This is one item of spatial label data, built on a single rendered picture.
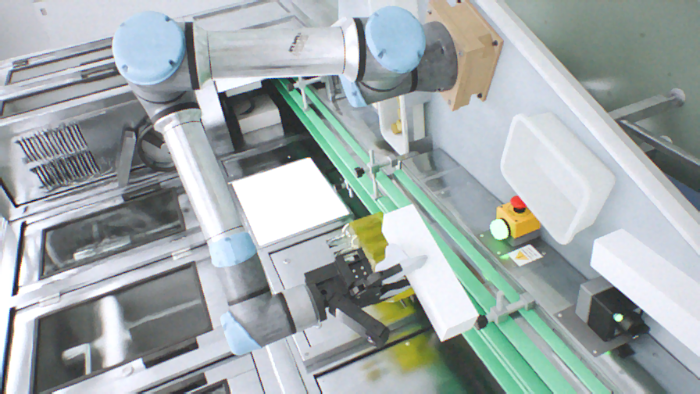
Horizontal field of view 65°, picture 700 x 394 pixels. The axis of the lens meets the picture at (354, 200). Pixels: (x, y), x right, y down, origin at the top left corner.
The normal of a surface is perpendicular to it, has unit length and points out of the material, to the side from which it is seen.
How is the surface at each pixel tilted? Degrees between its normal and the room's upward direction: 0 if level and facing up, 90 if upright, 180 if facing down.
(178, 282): 90
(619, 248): 90
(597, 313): 0
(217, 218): 85
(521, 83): 0
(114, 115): 90
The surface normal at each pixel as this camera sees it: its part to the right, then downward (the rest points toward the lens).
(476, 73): 0.40, 0.77
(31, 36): 0.39, 0.52
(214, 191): 0.50, -0.26
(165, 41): 0.07, -0.12
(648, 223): -0.91, 0.33
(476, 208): -0.12, -0.79
